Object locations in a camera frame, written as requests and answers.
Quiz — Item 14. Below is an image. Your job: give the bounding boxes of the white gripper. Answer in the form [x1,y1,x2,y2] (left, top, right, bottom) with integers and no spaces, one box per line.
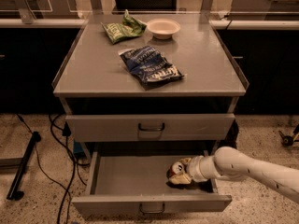
[168,156,206,185]

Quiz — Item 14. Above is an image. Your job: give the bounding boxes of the red coke can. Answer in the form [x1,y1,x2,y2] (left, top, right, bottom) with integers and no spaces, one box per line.
[166,161,184,179]

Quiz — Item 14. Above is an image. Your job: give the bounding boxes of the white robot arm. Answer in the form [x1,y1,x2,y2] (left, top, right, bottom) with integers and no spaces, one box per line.
[167,147,299,203]

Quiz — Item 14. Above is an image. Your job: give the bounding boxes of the open grey middle drawer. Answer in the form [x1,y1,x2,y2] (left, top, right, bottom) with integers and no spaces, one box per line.
[72,152,232,217]

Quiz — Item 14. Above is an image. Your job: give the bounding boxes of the grey drawer cabinet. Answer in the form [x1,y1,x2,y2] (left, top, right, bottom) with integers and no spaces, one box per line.
[51,13,250,217]

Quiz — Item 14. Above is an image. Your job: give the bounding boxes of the closed grey top drawer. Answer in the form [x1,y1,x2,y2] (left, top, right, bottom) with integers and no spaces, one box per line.
[66,114,235,142]

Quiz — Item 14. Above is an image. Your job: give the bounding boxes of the black caster wheel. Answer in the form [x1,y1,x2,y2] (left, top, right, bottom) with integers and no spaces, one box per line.
[278,124,299,147]

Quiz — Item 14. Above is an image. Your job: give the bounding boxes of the blue chip bag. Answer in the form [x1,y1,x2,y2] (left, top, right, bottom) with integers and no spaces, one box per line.
[119,46,184,90]

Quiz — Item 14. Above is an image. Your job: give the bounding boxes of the white bowl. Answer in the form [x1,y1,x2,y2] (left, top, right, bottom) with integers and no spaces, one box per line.
[147,19,180,40]

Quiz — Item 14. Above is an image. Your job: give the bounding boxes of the green chip bag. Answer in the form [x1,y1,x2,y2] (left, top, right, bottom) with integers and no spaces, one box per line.
[102,10,147,44]

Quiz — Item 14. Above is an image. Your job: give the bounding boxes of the black floor stand bar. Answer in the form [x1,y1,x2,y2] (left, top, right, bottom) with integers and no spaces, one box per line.
[7,132,41,201]

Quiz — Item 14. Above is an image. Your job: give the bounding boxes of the black floor cables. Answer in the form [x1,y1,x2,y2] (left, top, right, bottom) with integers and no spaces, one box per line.
[15,113,92,224]

